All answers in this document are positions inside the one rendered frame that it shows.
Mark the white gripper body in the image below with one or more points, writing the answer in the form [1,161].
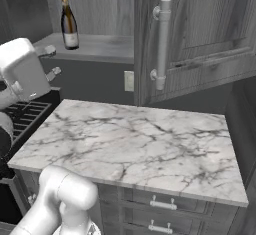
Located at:
[23,67]

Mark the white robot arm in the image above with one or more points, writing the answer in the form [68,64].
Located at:
[66,192]

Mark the dark wine bottle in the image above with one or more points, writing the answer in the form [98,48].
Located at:
[69,29]

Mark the white cabinet knob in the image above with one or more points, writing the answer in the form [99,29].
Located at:
[32,199]

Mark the grey base cabinet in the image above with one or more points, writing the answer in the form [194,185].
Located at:
[110,209]

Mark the grey wooden cabinet door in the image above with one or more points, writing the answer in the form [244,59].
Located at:
[206,39]

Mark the black hob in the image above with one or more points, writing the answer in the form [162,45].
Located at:
[25,117]

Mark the grey drawer front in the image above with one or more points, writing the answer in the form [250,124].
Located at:
[183,224]
[186,203]

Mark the grey wooden wall cabinet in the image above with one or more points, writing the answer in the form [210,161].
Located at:
[96,15]

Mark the pale wall outlet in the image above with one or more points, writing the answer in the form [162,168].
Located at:
[129,81]

